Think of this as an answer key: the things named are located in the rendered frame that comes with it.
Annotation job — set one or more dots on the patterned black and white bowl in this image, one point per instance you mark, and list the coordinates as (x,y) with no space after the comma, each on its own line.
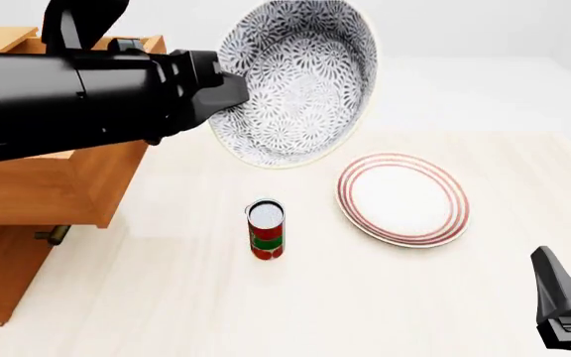
(305,93)

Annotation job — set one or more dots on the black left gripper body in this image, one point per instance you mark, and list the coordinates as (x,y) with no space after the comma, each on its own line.
(184,93)

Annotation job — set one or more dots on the red and green tin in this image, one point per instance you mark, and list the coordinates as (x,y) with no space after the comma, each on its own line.
(266,234)

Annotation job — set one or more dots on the white plate with red rings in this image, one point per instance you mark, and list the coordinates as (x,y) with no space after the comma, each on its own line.
(402,199)

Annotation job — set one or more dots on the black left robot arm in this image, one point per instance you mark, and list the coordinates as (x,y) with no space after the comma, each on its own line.
(42,100)

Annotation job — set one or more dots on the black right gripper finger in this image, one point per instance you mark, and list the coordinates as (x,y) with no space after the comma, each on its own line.
(555,286)

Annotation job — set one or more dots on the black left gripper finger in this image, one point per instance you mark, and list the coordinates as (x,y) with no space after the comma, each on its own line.
(228,93)

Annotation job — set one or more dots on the black plate on stalk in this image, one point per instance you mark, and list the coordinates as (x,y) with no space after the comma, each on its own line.
(75,22)

